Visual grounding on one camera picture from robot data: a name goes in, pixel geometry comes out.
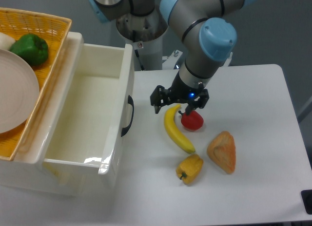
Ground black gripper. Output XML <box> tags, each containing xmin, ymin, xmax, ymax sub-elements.
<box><xmin>150</xmin><ymin>72</ymin><xmax>209</xmax><ymax>115</ymax></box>

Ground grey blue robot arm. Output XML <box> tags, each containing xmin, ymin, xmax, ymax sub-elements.
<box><xmin>88</xmin><ymin>0</ymin><xmax>256</xmax><ymax>113</ymax></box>

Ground white drawer cabinet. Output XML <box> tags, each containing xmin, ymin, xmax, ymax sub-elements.
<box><xmin>0</xmin><ymin>32</ymin><xmax>84</xmax><ymax>195</ymax></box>

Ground red bell pepper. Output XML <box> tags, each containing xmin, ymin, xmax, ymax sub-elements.
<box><xmin>178</xmin><ymin>110</ymin><xmax>204</xmax><ymax>131</ymax></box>

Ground yellow banana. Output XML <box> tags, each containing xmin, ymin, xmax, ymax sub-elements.
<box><xmin>164</xmin><ymin>104</ymin><xmax>195</xmax><ymax>154</ymax></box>

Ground triangular bread pastry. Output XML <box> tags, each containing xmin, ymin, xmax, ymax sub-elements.
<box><xmin>207</xmin><ymin>131</ymin><xmax>236</xmax><ymax>174</ymax></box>

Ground yellow bell pepper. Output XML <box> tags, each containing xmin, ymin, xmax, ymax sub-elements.
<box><xmin>175</xmin><ymin>154</ymin><xmax>203</xmax><ymax>185</ymax></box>

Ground green bell pepper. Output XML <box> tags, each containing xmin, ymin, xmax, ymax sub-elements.
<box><xmin>9</xmin><ymin>34</ymin><xmax>49</xmax><ymax>66</ymax></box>

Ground black corner object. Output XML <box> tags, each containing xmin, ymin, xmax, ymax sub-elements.
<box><xmin>301</xmin><ymin>189</ymin><xmax>312</xmax><ymax>215</ymax></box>

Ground beige plate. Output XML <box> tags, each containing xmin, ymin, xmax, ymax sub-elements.
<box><xmin>0</xmin><ymin>50</ymin><xmax>39</xmax><ymax>133</ymax></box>

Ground yellow woven basket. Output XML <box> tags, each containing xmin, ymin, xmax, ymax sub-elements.
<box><xmin>0</xmin><ymin>8</ymin><xmax>72</xmax><ymax>161</ymax></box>

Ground white round vegetable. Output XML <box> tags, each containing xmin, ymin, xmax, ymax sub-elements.
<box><xmin>0</xmin><ymin>33</ymin><xmax>16</xmax><ymax>51</ymax></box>

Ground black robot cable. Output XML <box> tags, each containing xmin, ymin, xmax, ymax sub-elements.
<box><xmin>132</xmin><ymin>30</ymin><xmax>146</xmax><ymax>71</ymax></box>

